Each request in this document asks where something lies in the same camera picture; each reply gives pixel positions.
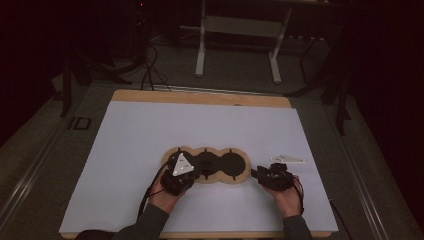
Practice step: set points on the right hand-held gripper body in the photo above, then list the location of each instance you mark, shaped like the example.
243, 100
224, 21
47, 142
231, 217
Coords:
276, 178

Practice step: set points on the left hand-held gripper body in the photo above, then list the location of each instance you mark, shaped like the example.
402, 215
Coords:
181, 166

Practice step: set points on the person's right hand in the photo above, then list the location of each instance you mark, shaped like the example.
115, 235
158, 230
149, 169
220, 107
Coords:
288, 201

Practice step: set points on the person's left hand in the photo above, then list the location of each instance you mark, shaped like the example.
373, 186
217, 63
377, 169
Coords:
163, 200

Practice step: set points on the white table mat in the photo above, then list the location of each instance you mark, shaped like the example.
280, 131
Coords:
133, 133

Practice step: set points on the black metal stand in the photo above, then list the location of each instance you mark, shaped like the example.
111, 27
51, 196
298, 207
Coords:
340, 100
66, 86

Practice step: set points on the white metal stand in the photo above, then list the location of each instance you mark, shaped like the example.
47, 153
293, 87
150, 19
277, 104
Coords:
200, 50

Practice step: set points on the dark equipment tower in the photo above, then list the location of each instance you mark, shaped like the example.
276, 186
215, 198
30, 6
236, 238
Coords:
140, 30

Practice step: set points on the aluminium rail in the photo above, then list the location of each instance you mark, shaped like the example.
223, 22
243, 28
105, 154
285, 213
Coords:
361, 183
26, 176

